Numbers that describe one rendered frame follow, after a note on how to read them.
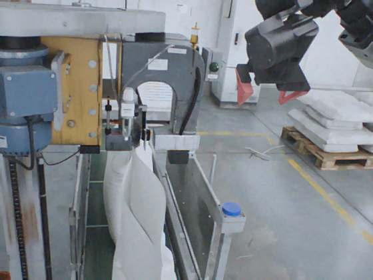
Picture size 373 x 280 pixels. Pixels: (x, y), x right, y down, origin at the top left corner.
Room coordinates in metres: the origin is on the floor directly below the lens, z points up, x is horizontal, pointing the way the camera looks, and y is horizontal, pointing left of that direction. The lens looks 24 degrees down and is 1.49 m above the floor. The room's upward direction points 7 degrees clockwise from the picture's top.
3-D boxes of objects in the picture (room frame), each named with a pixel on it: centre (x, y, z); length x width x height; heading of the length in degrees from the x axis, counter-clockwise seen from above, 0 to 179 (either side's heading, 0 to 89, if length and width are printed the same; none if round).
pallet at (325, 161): (3.65, -1.79, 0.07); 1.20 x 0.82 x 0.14; 107
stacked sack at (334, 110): (3.36, -1.57, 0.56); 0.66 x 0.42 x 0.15; 105
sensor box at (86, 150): (0.96, 0.29, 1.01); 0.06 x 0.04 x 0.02; 105
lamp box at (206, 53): (1.07, -0.04, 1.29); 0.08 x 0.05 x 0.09; 15
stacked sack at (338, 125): (3.55, -1.47, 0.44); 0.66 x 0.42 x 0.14; 9
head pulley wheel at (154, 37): (1.06, 0.14, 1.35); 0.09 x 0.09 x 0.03
